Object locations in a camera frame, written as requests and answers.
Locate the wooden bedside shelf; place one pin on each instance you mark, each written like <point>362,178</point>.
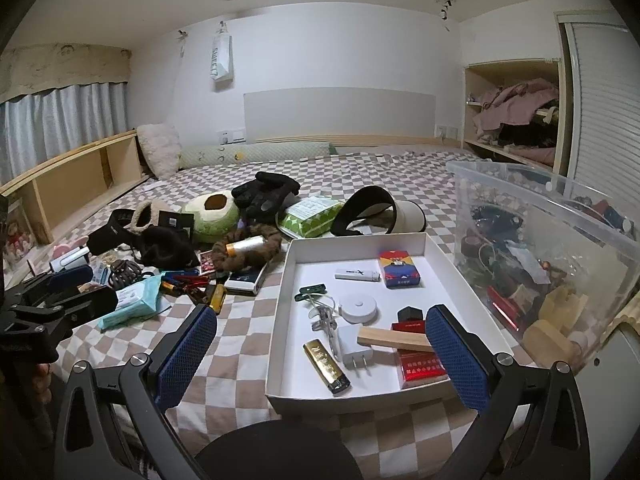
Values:
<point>75,180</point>

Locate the wooden pieces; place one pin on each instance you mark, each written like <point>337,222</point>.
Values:
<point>560,325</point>

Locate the white round tape measure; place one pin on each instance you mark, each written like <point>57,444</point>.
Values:
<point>358,309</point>

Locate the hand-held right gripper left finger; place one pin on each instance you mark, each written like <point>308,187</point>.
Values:
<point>187,355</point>

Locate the white usb stick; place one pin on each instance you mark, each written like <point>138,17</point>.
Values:
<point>355,275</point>

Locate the pile of clothes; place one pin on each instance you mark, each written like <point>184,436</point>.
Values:
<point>515,110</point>

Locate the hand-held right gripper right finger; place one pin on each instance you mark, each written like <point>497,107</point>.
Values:
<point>457,355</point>

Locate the small black box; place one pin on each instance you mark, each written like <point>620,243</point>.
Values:
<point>407,317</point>

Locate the silver metal can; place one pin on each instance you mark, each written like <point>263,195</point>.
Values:
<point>245,246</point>

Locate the black hair claw clip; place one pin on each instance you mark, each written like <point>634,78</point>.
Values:
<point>125,272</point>

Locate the white charger plug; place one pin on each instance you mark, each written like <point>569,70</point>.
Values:
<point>354,350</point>

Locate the long patterned bolster pillow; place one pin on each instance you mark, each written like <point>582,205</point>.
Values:
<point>260,154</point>

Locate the black box with barcode label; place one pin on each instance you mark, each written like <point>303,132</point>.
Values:
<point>177,225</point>

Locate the blue red card box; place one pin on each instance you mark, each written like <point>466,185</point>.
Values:
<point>398,269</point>

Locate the person's left hand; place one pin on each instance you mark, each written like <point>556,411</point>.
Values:
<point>39,380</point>

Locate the beige printed curtain valance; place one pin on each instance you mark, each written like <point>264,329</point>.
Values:
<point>60,67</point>

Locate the pair of black gloves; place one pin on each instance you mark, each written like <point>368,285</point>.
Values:
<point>265,192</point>

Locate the brown fluffy scrunchie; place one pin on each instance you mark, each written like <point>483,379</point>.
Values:
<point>250,260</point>

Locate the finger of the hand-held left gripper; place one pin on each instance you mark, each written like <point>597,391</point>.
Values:
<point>85,305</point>
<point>70,277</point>

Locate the white handheld gadget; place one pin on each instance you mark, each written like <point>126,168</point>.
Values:
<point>70,259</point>

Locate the white hanging wall bag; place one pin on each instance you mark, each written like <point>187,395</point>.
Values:
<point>222,55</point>

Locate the red cigarette pack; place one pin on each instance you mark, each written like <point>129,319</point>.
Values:
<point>420,367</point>

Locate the light blue wet wipes pack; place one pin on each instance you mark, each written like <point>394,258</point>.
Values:
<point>132,305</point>

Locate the white fluffy pillow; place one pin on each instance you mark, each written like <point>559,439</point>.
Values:
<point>157,152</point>

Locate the dark blue flat box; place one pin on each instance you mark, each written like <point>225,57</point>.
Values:
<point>245,281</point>

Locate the framed picture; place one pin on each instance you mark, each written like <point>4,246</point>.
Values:
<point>17,235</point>

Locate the black sun visor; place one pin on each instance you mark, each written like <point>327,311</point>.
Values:
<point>370,207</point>

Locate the wooden closet shelf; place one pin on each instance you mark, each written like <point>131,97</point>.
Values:
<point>470,110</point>

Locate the white plastic appliance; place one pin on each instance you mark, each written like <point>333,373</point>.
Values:
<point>615,360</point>

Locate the avocado plush toy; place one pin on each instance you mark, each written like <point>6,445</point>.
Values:
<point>210,215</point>

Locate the white slatted closet door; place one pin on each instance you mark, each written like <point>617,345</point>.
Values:
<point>605,110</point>

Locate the white wall socket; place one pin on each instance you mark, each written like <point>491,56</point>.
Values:
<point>231,135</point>
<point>446,130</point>

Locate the gold lighter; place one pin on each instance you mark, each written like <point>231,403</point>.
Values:
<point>325,366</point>

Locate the pale blue curtain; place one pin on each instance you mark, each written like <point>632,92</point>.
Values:
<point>60,125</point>

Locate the green tissue pack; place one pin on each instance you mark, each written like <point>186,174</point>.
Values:
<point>310,215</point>

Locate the clear plastic storage bin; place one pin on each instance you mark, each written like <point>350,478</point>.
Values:
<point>550,220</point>

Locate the black cap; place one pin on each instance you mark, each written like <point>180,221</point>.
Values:
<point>107,232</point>

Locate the wooden block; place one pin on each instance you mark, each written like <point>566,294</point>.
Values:
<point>395,340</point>

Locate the white tray box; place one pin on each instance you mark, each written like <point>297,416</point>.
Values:
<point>320,360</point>

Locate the colourful card pack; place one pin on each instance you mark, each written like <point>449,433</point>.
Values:
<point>207,262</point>

